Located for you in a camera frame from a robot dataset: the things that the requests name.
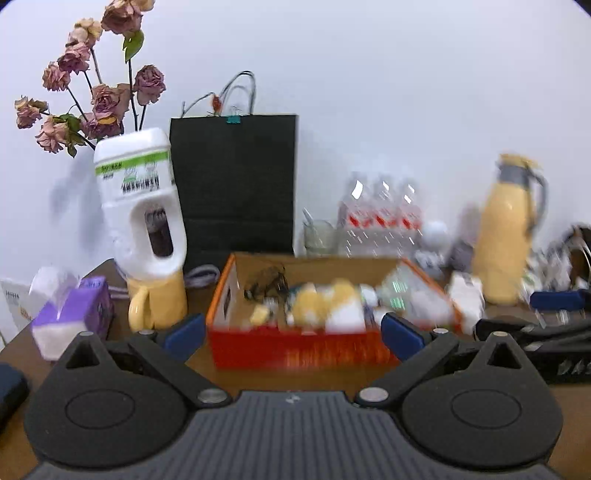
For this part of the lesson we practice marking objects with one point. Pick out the iridescent plastic bag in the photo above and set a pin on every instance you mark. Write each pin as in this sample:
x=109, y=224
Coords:
x=406, y=290

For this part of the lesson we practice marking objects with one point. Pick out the yellow mug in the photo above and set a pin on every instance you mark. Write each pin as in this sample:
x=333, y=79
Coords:
x=161, y=300

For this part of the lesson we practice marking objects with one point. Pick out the white power adapter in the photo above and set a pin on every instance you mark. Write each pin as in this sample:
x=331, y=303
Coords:
x=466, y=300

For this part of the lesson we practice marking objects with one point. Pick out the clear glass cup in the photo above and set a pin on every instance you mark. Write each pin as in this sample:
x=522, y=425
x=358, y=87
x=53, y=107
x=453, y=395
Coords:
x=318, y=237

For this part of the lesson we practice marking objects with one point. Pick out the small yellow block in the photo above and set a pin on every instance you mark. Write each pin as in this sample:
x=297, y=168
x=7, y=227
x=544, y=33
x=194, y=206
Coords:
x=259, y=315

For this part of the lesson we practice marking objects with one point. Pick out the dark blue case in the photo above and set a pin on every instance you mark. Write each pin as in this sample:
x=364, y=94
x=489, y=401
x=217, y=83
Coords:
x=11, y=392

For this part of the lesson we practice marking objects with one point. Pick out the dried rose bouquet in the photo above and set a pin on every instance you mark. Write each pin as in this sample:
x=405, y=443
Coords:
x=101, y=101

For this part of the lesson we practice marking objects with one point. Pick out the white and yellow plush toy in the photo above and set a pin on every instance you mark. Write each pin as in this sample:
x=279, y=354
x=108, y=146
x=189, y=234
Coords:
x=323, y=302

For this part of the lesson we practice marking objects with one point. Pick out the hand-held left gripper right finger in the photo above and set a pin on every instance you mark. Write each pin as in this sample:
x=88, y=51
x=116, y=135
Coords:
x=404, y=334

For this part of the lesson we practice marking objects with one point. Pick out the white astronaut speaker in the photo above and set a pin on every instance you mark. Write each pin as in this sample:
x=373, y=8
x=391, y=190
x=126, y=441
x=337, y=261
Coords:
x=434, y=240

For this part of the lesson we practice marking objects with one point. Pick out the red cardboard box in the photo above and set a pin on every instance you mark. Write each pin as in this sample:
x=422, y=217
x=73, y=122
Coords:
x=300, y=350

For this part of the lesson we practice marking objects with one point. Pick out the white detergent bottle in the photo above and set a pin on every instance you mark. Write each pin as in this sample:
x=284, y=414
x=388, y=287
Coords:
x=134, y=198

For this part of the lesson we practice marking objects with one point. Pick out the purple tissue box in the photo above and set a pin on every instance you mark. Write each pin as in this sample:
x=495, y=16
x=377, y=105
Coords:
x=78, y=314

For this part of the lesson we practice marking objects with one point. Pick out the clear water bottle red label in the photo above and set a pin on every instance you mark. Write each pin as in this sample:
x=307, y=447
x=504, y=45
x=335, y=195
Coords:
x=410, y=221
x=354, y=221
x=383, y=221

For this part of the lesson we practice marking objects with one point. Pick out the yellow thermos jug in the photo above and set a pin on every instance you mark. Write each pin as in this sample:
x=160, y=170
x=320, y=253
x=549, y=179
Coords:
x=503, y=240

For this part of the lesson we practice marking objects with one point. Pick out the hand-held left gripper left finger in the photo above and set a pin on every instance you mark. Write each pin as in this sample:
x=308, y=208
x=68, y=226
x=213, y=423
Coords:
x=184, y=332

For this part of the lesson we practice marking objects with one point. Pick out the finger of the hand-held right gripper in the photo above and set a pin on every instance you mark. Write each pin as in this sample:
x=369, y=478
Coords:
x=561, y=301
x=531, y=334

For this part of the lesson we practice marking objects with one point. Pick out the grey small box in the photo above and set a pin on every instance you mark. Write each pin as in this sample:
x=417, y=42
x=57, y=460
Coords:
x=463, y=254

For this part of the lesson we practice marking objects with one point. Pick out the white paper box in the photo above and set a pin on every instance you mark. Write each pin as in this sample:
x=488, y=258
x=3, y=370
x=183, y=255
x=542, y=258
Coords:
x=14, y=300

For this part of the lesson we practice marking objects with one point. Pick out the black paper bag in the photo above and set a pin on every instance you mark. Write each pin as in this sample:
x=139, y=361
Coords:
x=231, y=184

